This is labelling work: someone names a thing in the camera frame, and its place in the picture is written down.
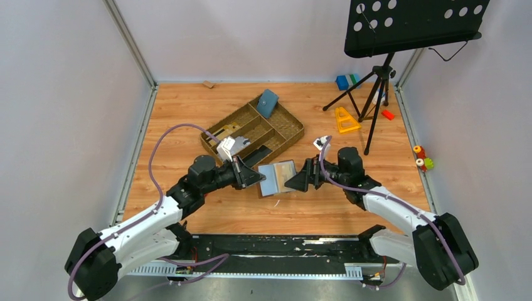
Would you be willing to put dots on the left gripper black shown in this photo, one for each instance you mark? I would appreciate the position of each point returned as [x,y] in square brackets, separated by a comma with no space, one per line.
[238,174]

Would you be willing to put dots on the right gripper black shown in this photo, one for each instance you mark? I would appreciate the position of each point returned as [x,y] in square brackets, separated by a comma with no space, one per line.
[311,171]

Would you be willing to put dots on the brown leather card holder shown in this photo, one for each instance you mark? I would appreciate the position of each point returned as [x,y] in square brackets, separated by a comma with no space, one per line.
[277,174]

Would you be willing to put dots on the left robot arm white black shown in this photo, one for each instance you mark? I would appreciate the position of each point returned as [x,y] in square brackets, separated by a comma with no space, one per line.
[98,260]

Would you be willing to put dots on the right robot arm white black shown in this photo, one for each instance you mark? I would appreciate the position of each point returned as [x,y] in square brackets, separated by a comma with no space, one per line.
[435,244]

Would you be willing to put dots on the black card in basket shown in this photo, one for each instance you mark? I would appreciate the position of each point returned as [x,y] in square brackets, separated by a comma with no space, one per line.
[256,156]

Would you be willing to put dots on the silver grey card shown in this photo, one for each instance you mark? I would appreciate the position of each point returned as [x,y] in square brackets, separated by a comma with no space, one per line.
[240,143]

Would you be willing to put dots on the gold credit card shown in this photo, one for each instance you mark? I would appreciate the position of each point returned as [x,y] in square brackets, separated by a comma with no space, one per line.
[221,132]

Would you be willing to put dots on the blue leather card holder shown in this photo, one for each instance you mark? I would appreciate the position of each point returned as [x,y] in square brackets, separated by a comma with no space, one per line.
[266,103]

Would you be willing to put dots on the woven divided basket tray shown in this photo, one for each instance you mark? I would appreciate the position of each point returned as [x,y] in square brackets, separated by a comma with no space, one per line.
[281,131]

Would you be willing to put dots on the yellow triangular toy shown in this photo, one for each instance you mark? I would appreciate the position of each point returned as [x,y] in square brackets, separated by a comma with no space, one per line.
[345,121]

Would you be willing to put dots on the small red block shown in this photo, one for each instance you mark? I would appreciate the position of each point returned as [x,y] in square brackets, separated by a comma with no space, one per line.
[388,115]

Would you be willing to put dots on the blue green white blocks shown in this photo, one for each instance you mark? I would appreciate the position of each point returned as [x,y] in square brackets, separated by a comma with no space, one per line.
[344,82]

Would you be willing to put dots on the small cardboard piece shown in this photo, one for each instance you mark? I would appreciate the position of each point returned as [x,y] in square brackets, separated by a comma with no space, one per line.
[208,84]

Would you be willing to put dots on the orange green toy pieces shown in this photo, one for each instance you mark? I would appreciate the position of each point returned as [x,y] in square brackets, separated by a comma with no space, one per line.
[423,162]

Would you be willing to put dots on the black music stand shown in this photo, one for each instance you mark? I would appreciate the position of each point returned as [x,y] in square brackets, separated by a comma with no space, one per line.
[387,27]

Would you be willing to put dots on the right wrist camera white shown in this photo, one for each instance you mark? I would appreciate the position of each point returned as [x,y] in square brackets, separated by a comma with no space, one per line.
[321,143]

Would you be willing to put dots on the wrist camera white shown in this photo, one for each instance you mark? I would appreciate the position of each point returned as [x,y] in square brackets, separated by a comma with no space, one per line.
[227,149]
[321,143]

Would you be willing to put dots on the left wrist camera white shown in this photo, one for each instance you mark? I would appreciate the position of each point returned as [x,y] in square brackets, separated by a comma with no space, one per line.
[227,149]

